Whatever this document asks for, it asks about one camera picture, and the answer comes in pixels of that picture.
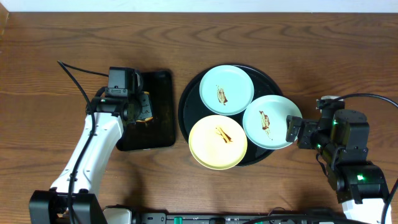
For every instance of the black round tray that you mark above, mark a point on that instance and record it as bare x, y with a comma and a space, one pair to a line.
191, 108

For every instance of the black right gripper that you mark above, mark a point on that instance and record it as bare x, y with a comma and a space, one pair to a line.
301, 134

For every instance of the black rectangular water tray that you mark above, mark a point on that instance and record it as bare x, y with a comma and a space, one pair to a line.
160, 131

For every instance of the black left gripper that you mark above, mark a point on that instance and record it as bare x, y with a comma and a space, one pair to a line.
145, 106

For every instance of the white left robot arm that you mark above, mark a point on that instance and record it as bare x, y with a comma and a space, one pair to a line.
72, 198

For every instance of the yellow plate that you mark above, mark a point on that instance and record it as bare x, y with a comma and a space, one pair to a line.
218, 142

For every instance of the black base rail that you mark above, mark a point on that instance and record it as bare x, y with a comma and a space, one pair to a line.
217, 219

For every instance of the mint plate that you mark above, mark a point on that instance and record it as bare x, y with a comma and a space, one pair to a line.
226, 90
265, 121

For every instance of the green and orange sponge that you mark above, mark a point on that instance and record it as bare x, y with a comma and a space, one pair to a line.
146, 119

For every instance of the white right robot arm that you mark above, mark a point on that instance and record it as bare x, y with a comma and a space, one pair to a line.
340, 138

